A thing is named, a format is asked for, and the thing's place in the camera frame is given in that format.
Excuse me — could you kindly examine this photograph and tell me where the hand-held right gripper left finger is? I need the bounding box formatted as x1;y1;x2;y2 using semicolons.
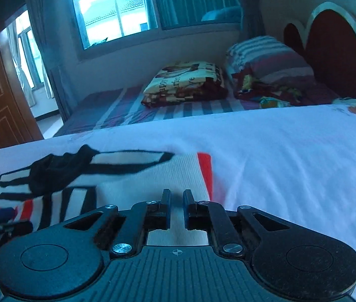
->
63;189;172;258

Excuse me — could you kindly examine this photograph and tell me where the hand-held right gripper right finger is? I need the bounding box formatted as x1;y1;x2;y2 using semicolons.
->
182;189;292;256

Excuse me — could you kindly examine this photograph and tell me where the white black red striped sweater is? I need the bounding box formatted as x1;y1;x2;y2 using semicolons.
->
0;145;212;246

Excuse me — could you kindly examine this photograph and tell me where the purple striped bed sheet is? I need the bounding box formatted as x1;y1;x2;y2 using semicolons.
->
53;80;342;137

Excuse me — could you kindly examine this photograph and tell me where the white bed blanket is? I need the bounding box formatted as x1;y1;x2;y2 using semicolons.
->
0;101;356;302

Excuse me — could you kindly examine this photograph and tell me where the brown wooden door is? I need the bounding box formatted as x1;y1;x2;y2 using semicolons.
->
0;30;44;150

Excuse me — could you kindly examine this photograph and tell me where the folded printed blanket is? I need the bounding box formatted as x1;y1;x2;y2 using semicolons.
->
142;62;229;108

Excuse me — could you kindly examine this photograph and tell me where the red printed cloth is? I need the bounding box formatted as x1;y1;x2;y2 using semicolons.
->
233;72;307;108

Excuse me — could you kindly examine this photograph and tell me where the white sheer curtain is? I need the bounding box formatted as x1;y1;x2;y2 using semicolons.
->
8;27;37;107

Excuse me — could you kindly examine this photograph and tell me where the small window behind doorway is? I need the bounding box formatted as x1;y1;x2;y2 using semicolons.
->
6;9;55;107

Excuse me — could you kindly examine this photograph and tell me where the striped pillow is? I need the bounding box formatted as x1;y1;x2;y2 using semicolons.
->
225;36;315;84

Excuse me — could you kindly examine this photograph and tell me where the large window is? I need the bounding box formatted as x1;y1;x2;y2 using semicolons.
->
64;0;244;51

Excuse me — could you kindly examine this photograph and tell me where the red white headboard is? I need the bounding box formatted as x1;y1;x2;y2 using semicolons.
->
283;2;356;101

